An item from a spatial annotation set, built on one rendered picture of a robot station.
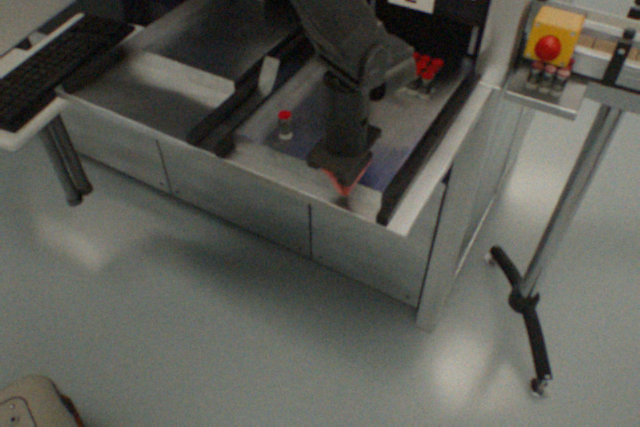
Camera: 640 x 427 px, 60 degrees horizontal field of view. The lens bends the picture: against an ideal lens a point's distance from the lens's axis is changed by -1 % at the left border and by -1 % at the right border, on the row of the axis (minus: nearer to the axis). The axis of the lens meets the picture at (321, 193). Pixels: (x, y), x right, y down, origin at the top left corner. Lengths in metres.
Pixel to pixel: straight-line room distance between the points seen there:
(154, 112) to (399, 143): 0.42
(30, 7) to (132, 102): 0.50
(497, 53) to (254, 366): 1.08
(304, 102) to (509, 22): 0.37
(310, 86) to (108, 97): 0.36
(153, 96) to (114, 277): 0.98
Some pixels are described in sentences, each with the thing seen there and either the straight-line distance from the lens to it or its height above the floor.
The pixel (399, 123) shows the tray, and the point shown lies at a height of 0.88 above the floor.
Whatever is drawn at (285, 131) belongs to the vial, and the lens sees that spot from 0.91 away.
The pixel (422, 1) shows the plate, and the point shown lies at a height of 1.01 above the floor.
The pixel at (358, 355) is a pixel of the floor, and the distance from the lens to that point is 1.68.
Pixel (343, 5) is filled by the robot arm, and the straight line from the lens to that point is 0.56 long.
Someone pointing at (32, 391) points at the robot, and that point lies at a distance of 1.47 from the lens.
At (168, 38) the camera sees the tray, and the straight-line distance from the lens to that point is 1.21.
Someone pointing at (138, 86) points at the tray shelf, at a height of 0.88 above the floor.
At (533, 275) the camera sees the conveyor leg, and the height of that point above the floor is 0.25.
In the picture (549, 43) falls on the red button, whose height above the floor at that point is 1.01.
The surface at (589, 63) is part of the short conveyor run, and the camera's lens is 1.15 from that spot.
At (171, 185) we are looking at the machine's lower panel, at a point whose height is 0.14.
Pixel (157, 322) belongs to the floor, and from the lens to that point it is 1.79.
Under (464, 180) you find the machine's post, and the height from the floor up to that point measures 0.63.
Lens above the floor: 1.49
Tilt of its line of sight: 47 degrees down
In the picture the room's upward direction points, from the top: straight up
